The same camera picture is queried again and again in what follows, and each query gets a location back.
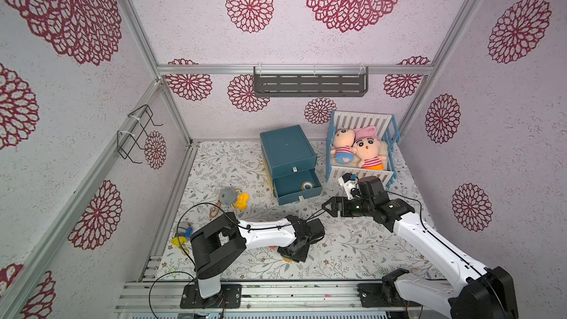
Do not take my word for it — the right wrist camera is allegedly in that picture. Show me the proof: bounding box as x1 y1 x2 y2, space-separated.
338 173 360 200

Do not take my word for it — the plush doll striped shirt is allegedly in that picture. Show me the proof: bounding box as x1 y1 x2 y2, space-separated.
353 138 388 171

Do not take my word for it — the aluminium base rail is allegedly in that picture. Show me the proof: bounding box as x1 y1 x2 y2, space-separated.
114 280 487 313

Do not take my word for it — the grey wall shelf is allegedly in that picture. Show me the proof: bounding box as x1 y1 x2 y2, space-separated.
252 66 369 97

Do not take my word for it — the grey plush keychain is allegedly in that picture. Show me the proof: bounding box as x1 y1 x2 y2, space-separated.
219 187 239 206

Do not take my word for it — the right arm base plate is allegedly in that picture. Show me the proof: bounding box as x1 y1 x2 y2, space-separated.
357 282 420 308

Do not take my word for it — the plush doll blue outfit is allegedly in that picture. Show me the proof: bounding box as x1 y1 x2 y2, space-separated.
331 128 356 164

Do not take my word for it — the black wire wall rack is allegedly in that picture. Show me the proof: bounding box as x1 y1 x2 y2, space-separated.
116 104 162 165

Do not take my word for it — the yellow flower toy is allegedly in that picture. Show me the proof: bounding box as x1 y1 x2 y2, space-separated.
233 190 250 211

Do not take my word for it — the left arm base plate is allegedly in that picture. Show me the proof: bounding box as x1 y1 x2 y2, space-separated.
180 284 242 310

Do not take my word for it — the teal drawer cabinet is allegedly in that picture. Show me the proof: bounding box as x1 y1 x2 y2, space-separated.
260 125 317 179

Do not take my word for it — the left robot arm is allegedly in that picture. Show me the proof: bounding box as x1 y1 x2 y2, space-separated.
190 212 325 299

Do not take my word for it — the small blue yellow toy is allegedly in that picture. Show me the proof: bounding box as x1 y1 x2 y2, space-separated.
171 222 193 249

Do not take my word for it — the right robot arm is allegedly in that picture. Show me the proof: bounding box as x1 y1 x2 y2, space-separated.
322 173 519 318

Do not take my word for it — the white blue toy crib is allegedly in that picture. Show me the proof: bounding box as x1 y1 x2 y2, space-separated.
326 111 400 187

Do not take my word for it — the teal drawer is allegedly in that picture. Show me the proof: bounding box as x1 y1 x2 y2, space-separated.
273 169 323 205

